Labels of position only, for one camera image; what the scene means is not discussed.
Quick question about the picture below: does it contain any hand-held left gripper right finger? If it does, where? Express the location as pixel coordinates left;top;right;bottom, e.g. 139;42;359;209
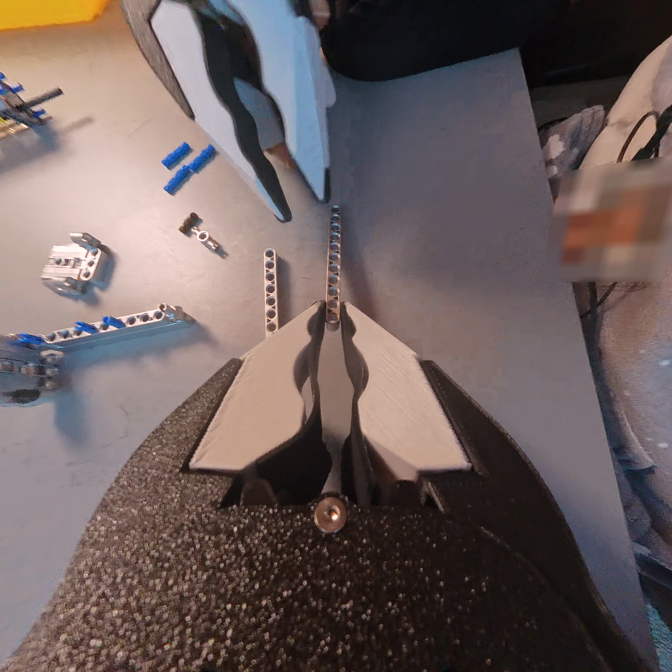
338;303;471;506

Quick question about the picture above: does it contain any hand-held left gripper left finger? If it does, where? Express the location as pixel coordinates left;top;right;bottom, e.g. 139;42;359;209
188;300;325;506

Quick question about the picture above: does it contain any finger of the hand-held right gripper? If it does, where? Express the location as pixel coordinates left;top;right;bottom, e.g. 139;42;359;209
231;0;338;204
150;0;293;224

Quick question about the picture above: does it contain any yellow storage bin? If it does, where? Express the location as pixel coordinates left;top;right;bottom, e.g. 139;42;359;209
0;0;111;30

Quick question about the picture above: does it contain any long grey beam with pins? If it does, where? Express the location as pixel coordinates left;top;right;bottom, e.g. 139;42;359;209
0;303;196;364

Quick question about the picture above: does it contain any short grey building beam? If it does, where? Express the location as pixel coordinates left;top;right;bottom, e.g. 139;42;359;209
262;248;282;337

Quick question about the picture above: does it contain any silver engine block piece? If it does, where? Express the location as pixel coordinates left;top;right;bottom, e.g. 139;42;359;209
0;336;71;407
41;232;111;296

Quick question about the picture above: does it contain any transparent brick assembly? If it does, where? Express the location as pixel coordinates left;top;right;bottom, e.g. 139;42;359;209
0;71;64;142

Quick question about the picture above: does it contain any person's black clothing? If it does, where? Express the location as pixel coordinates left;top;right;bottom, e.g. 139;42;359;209
320;0;570;82

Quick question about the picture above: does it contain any pale patterned cloth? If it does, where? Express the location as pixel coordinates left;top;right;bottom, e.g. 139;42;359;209
572;50;672;578

